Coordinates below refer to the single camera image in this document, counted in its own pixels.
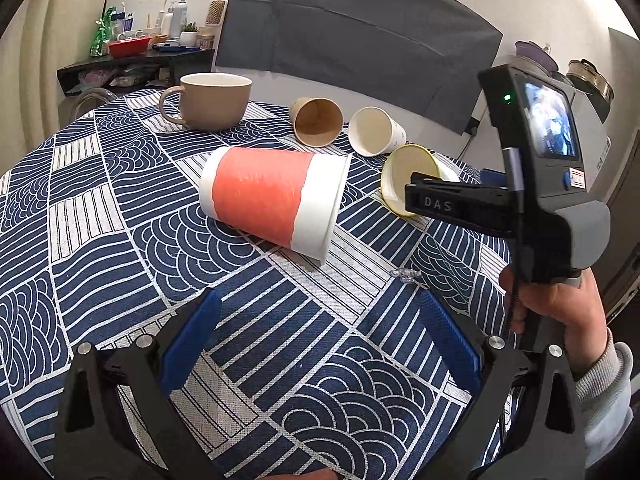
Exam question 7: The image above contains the small potted plant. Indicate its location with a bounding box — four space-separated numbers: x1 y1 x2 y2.
179 22 198 48

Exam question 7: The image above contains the blue white patterned tablecloth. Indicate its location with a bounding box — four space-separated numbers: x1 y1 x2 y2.
1 91 510 479

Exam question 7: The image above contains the person's right hand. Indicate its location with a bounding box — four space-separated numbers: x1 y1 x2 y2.
499 266 608 376

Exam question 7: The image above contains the brown kraft paper cup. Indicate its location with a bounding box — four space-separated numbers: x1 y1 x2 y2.
290 98 344 148

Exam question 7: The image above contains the white cup with orange band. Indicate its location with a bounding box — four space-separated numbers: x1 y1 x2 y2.
198 146 352 262

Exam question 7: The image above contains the wooden hair brush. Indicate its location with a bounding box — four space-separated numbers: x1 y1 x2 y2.
205 0 227 26

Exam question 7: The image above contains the white cup with yellow rim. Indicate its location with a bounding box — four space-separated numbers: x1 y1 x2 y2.
381 144 460 217

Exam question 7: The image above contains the dark wall shelf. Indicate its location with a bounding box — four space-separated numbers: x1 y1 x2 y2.
56 50 215 96

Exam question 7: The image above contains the green glass bottle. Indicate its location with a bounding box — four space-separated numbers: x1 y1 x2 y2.
89 6 116 58

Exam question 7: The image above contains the beige ceramic mug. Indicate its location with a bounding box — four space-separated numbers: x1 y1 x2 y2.
158 72 253 131

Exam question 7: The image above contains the grey sweater sleeve forearm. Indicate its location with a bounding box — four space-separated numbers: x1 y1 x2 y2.
576 332 634 468

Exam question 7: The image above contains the red bowl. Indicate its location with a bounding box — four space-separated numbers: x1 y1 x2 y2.
107 36 151 58

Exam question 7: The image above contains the steel pot on fridge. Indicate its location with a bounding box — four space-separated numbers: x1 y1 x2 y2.
566 58 615 104

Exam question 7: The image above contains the dark grey cloth cover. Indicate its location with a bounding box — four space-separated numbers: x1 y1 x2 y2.
217 0 502 133

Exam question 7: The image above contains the white patterned paper cup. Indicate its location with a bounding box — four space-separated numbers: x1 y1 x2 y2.
347 106 407 157

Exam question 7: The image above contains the white bottle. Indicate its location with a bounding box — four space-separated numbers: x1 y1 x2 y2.
168 0 188 41

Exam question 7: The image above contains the chair back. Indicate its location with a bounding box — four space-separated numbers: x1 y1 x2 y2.
70 88 117 122

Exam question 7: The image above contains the purple bowl on fridge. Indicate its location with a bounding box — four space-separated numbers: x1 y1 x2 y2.
515 40 559 73

